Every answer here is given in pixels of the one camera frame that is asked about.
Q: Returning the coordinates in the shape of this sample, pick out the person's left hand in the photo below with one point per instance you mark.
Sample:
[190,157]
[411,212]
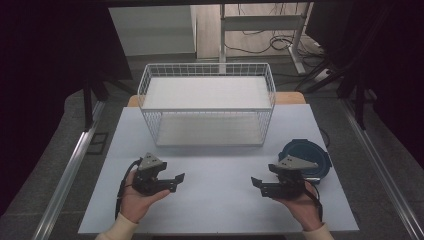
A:
[136,203]

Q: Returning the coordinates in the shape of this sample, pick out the wooden table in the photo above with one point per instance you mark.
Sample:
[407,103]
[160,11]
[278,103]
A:
[290,98]

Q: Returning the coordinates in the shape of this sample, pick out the white metal desk frame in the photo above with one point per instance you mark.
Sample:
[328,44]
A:
[260,22]

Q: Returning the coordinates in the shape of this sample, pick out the aluminium rail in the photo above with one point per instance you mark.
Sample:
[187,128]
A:
[380,166]
[71,170]

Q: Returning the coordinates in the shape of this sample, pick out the black metal stand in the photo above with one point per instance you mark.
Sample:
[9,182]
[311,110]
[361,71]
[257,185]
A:
[87,106]
[359,103]

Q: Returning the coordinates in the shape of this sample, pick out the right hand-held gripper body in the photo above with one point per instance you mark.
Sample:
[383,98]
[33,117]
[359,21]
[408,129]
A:
[293,166]

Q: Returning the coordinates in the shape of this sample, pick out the black square floor frame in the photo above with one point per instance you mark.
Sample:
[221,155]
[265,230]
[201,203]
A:
[97,143]

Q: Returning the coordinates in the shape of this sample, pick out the dark curtain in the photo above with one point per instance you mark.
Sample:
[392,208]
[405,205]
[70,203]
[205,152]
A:
[396,66]
[50,66]

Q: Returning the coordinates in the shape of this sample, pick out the person's right hand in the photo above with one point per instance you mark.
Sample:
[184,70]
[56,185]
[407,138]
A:
[301,208]

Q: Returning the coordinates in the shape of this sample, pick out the blue round bowl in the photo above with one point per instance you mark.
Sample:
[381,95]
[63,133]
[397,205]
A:
[310,155]

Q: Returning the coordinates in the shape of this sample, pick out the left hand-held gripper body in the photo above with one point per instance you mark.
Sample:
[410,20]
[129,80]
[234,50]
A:
[150,164]

